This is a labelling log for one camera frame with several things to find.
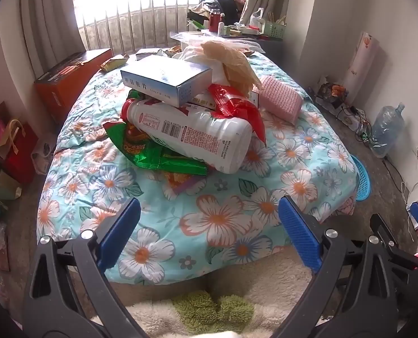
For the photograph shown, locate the gold snack packet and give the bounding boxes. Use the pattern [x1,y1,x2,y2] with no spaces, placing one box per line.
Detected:
[100,54,129,72]

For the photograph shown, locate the green snack bag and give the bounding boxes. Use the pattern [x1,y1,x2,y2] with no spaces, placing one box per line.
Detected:
[103,90,210,177]

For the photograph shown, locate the beige paper bag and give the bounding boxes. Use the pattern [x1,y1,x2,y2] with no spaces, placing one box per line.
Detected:
[200,40,262,94]

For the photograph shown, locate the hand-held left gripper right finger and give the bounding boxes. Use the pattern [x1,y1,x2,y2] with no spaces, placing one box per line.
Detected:
[277,195,405,338]

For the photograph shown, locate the brown snack packet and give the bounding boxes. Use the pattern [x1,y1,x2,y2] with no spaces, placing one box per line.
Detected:
[136,47,164,60]

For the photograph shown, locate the dark box with orange wrapper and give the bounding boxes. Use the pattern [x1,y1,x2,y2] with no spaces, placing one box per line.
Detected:
[316,83,347,108]

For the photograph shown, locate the white plastic bag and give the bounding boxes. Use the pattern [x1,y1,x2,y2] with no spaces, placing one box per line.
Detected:
[249,7,265,29]

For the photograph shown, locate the red snack bag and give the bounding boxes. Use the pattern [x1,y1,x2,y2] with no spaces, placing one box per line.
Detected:
[207,84,268,148]

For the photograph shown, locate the black bag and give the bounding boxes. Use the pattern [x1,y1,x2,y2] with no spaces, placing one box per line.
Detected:
[200,0,243,25]

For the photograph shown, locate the orange wooden chest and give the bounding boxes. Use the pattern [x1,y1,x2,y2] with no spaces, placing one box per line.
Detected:
[34,48,114,122]

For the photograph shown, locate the metal window railing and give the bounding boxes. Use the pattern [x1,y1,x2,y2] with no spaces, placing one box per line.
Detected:
[79,0,195,57]

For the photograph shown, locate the clear plastic bag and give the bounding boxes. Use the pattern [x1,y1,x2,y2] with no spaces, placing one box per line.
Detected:
[170,30,266,64]

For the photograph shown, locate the rolled printed paper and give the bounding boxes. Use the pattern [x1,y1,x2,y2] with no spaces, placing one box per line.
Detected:
[343,32,379,95]

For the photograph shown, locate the large water jug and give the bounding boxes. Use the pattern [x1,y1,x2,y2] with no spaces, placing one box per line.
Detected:
[371,102,406,158]

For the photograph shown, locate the white milk bottle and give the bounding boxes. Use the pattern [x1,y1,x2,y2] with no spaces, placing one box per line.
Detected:
[121,98,254,175]

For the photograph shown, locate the blue plastic basket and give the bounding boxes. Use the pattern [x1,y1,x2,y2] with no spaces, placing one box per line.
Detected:
[350,154,372,202]

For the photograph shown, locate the pink knitted pouch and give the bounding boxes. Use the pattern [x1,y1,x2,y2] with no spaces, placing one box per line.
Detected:
[255,75,304,127]

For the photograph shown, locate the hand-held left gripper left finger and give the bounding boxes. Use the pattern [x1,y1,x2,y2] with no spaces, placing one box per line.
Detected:
[22,197,150,338]

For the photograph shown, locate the green plastic basket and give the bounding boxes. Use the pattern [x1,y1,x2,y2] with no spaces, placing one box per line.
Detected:
[262,21,287,39]

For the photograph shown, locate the blue medicine box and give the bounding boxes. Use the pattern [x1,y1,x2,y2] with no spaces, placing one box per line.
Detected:
[120,54,214,108]

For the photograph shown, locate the red thermos bottle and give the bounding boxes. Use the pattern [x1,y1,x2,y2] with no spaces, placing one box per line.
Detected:
[209,7,222,34]

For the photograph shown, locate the red gift bag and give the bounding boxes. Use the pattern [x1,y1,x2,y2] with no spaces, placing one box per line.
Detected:
[5,120,39,184]

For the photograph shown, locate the white power strip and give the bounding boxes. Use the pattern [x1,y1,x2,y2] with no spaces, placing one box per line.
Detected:
[316,99,366,129]

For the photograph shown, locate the grey curtain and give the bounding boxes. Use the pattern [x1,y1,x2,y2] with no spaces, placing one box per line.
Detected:
[19,0,86,78]

